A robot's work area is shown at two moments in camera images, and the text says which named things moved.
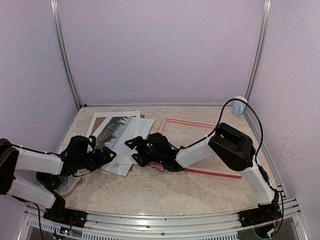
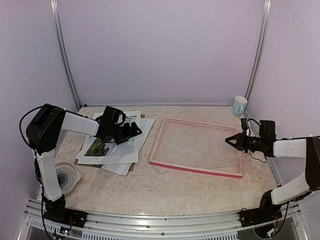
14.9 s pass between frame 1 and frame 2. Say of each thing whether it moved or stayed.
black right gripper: moved
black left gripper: moved
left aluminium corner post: stayed
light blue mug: stayed
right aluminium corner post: stayed
